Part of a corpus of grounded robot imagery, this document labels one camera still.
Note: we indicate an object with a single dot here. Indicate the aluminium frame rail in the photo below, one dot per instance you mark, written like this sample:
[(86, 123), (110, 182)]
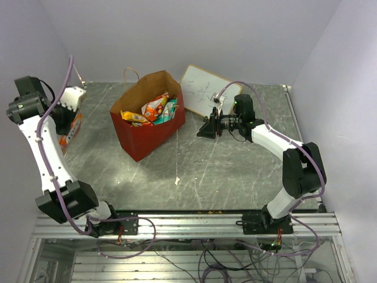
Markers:
[(197, 226)]

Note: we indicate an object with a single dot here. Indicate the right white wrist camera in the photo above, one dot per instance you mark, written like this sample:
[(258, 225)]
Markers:
[(218, 101)]

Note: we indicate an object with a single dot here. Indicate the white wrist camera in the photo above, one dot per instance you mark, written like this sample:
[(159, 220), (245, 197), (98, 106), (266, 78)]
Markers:
[(218, 101), (72, 98)]

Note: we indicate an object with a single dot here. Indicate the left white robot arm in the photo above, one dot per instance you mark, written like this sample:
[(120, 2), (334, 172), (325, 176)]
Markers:
[(49, 124)]

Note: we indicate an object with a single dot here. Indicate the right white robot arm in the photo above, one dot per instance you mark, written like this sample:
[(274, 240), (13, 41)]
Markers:
[(303, 171)]

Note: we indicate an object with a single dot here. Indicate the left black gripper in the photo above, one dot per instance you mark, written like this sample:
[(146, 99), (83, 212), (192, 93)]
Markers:
[(65, 128)]

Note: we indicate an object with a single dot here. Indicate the small whiteboard with writing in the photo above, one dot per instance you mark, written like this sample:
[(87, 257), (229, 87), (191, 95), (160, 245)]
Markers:
[(199, 86)]

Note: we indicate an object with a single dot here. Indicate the teal snack pouch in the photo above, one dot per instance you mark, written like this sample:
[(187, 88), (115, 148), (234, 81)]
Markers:
[(168, 112)]

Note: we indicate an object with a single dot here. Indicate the red brown paper bag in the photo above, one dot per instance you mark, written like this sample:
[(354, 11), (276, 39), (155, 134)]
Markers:
[(140, 141)]

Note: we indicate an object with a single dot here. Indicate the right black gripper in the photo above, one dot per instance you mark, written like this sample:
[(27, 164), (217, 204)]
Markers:
[(213, 125)]

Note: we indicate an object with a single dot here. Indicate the orange white snack pack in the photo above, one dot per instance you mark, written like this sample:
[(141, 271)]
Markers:
[(152, 110)]

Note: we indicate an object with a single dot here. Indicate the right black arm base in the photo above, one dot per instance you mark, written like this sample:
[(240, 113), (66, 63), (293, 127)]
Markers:
[(256, 223)]

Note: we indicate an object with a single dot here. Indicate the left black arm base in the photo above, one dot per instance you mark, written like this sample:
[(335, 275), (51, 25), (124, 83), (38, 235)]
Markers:
[(123, 224)]

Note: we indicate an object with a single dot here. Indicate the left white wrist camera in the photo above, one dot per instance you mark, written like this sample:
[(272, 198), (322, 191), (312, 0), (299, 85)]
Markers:
[(72, 98)]

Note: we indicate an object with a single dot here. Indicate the small red snack bag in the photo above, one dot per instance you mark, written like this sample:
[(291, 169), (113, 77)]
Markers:
[(140, 124)]

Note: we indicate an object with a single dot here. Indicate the colourful candy bag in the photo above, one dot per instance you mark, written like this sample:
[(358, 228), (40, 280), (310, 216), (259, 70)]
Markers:
[(64, 140)]

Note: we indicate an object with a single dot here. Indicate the yellow snack bar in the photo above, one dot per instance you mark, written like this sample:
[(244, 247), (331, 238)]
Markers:
[(133, 117)]

